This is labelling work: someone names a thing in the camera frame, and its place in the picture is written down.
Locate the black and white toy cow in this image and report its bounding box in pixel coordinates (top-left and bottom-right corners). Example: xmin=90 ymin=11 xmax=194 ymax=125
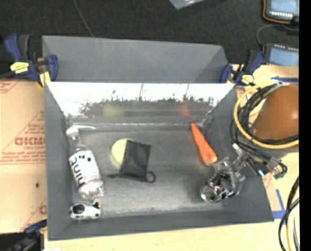
xmin=69 ymin=201 xmax=102 ymax=221

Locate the clear plastic bottle, white label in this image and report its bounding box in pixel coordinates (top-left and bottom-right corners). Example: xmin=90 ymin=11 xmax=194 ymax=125
xmin=65 ymin=125 xmax=105 ymax=201

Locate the black cloth pouch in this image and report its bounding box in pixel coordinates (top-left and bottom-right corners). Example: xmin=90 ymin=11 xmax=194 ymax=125
xmin=108 ymin=140 xmax=157 ymax=184

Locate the clear shiny glass thing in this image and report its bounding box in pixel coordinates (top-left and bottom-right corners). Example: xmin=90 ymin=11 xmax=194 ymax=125
xmin=200 ymin=172 xmax=242 ymax=204

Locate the yellow-green tennis ball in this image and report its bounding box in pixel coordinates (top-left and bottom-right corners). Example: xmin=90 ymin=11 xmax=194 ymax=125
xmin=109 ymin=138 xmax=132 ymax=171

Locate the grey metal bin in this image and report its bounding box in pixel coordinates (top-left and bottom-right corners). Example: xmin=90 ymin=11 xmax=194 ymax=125
xmin=41 ymin=35 xmax=275 ymax=241

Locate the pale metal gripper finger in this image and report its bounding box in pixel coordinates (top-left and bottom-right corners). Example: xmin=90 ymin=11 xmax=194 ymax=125
xmin=213 ymin=156 xmax=238 ymax=172
xmin=228 ymin=165 xmax=247 ymax=185

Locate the orange toy carrot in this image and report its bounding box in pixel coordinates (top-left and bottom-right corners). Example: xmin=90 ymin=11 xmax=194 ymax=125
xmin=190 ymin=122 xmax=219 ymax=167

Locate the brown cardboard board, red print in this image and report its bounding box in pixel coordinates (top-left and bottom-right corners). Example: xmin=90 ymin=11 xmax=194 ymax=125
xmin=0 ymin=77 xmax=286 ymax=235

